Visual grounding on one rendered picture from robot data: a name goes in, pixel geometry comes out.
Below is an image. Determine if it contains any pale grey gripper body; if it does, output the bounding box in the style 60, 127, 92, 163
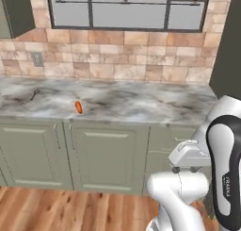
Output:
168, 142, 211, 171

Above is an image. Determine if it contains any tall green drawer front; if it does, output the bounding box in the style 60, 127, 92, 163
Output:
144, 152, 177, 196

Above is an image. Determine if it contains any orange carrot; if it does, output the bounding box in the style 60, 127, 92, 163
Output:
74, 100, 84, 115

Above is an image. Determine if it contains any wide green cupboard door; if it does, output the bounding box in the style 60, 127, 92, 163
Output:
0, 121, 66, 191

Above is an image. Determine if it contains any dark framed window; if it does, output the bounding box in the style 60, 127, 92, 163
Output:
46, 0, 211, 33

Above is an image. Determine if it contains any dark metal spoon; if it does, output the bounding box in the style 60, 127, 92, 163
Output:
29, 89, 41, 102

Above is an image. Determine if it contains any pale drawer handle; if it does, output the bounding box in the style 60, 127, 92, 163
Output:
174, 138, 200, 145

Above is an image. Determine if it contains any thin grey door handle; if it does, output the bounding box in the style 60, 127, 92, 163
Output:
54, 124, 61, 142
69, 124, 76, 143

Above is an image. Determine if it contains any grey wall socket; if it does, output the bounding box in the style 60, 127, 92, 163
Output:
32, 52, 44, 68

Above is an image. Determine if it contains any dark green wall cupboard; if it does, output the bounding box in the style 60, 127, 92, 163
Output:
0, 0, 37, 40

